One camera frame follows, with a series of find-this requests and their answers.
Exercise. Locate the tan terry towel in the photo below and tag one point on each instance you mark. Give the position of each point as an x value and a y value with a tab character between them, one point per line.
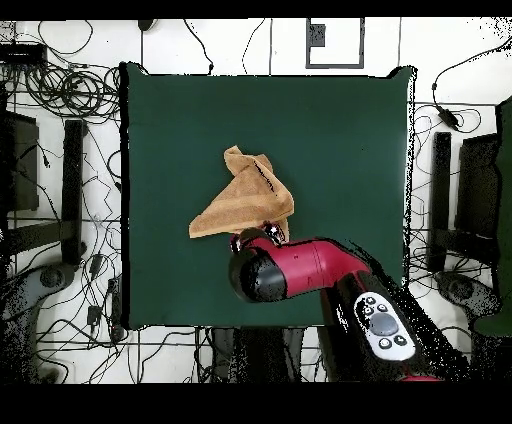
248	200

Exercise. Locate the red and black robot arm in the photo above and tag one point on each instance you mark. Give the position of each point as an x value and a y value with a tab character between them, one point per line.
312	268

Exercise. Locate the dark green table cloth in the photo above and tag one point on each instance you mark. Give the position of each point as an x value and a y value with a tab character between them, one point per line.
340	160

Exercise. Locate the long black power strip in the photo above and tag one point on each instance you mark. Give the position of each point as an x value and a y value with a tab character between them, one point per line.
116	304

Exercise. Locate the small black power adapter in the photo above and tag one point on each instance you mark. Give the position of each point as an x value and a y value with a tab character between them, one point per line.
94	315
96	264

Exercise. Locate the black stand foot bar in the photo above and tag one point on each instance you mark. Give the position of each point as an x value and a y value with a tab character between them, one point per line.
72	192
439	200

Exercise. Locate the grey stand base with caster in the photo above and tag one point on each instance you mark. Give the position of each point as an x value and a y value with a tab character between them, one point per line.
460	288
52	276

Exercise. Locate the dark grey square plate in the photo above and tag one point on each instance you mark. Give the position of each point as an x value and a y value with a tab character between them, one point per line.
317	36

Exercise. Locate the black equipment box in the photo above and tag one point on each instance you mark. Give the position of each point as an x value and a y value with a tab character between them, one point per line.
22	168
478	188

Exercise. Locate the black oval device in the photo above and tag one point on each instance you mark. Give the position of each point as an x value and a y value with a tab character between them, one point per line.
144	24

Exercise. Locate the black power adapter brick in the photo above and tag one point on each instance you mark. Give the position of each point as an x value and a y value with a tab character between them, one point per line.
447	116

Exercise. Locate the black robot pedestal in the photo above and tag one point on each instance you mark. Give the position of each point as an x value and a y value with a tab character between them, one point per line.
260	356

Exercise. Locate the grey square floor frame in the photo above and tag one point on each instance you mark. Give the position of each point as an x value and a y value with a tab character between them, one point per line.
335	65

